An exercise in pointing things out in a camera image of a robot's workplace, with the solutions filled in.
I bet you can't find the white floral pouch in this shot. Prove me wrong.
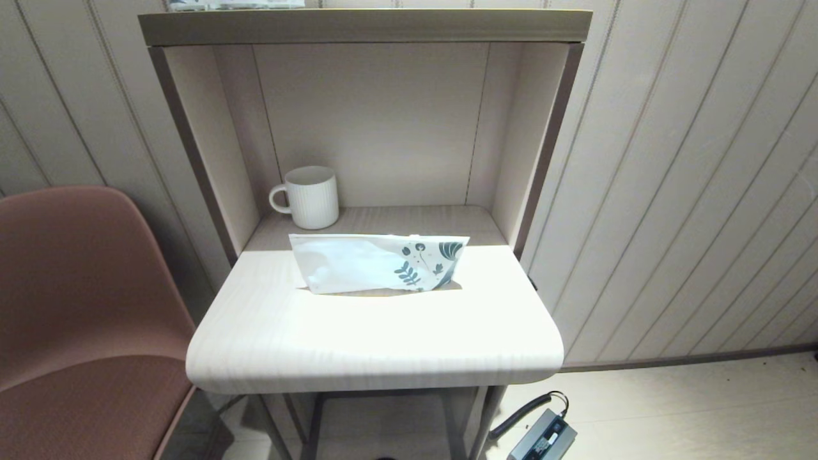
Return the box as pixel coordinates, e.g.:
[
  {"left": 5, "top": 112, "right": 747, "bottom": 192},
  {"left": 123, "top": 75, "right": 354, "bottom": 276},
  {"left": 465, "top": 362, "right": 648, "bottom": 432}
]
[{"left": 289, "top": 233, "right": 470, "bottom": 295}]

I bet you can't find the white ribbed mug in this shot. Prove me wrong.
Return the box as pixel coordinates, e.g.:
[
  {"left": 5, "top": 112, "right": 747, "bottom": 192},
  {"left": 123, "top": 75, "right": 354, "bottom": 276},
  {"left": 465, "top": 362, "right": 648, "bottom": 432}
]
[{"left": 268, "top": 165, "right": 340, "bottom": 230}]

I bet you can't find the light wooden shelf desk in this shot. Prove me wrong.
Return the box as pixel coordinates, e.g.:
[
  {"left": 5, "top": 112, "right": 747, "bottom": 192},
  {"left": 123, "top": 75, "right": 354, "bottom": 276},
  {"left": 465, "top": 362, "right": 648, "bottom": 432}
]
[{"left": 137, "top": 8, "right": 594, "bottom": 460}]

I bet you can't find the grey power adapter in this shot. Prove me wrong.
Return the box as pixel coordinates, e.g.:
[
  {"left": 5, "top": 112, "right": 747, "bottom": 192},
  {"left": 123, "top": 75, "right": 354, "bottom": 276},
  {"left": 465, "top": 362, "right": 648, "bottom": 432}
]
[{"left": 508, "top": 409, "right": 578, "bottom": 460}]

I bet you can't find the brown upholstered chair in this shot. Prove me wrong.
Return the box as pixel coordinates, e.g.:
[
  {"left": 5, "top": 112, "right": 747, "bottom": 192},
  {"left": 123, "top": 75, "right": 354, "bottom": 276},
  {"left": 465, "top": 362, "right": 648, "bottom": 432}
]
[{"left": 0, "top": 186, "right": 221, "bottom": 460}]

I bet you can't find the black adapter cable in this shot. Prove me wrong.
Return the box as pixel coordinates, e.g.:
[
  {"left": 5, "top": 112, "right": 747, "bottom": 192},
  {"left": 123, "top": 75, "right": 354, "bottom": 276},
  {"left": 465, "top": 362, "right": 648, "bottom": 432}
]
[{"left": 489, "top": 391, "right": 569, "bottom": 439}]

